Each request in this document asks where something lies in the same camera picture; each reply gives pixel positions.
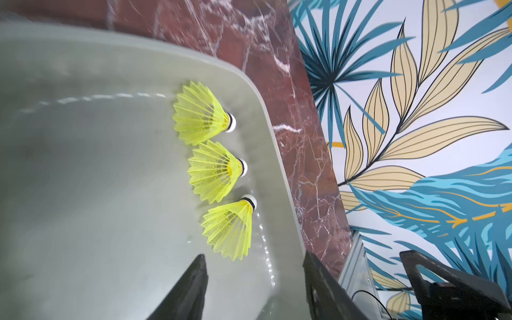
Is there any grey-green plastic storage tray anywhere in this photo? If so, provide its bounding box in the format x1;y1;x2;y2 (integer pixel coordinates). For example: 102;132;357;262
1;20;309;319

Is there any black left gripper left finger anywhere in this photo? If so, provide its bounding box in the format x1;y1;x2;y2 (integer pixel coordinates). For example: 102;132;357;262
147;254;209;320

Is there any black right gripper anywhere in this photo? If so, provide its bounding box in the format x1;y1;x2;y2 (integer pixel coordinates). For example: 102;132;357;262
400;250;511;319

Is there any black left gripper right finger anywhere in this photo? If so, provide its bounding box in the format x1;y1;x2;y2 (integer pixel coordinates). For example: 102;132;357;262
303;251;368;320

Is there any yellow shuttlecock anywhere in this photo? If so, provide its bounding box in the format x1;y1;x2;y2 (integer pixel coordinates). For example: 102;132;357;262
201;194;257;261
173;81;237;146
187;140;248;204

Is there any aluminium frame post right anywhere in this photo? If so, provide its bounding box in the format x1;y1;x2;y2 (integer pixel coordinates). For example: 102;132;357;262
338;231;389;319

